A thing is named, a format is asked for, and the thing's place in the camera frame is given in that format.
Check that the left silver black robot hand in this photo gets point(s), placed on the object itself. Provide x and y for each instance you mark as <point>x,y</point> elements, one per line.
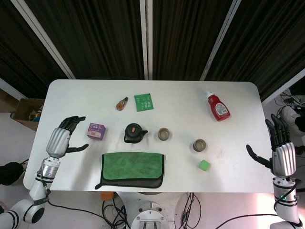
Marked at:
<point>57,142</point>

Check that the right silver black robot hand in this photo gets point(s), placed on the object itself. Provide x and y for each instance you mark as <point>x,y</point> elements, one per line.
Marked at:
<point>284,158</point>

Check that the black teapot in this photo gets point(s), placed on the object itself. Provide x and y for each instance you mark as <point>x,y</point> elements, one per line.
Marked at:
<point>133,133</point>

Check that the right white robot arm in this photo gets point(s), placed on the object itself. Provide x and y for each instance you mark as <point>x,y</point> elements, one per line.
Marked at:
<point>284,205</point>

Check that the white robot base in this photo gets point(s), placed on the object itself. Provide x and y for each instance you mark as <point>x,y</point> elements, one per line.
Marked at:
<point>150,214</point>

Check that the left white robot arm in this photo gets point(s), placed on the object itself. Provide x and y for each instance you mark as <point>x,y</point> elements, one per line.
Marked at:
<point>38,190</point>

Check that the purple white carton box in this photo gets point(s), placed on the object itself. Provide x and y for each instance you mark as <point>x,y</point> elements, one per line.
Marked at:
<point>96,131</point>

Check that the white floor device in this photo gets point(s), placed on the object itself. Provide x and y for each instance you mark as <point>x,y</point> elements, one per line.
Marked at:
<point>289,117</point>

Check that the brown cardboard box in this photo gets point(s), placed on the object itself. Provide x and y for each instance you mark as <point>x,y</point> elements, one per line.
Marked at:
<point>25,112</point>

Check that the black fabric bundle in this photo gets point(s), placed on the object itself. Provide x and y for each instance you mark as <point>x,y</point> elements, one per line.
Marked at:
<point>10,173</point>

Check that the orange plastic object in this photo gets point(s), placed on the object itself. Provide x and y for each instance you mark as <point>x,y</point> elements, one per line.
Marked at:
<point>106,196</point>

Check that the orange correction tape dispenser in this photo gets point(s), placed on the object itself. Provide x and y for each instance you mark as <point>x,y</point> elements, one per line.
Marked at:
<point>121,105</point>

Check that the green grey folded cloth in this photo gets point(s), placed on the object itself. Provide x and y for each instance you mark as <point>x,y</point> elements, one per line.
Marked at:
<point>132,167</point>

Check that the green cube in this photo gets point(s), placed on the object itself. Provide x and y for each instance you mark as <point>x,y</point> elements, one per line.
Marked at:
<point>204,165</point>

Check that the red ketchup bottle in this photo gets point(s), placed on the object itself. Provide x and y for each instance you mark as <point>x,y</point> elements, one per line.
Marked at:
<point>219,108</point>

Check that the dark ceramic teacup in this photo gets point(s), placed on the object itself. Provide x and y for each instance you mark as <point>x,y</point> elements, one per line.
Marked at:
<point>164,134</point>
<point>199,145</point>

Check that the green tea sachet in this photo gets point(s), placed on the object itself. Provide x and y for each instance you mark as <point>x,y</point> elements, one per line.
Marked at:
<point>144,102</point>

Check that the white frame post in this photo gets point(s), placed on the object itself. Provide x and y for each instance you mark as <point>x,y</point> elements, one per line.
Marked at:
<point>146,40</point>
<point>220,40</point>
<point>283,88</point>
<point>43,40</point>

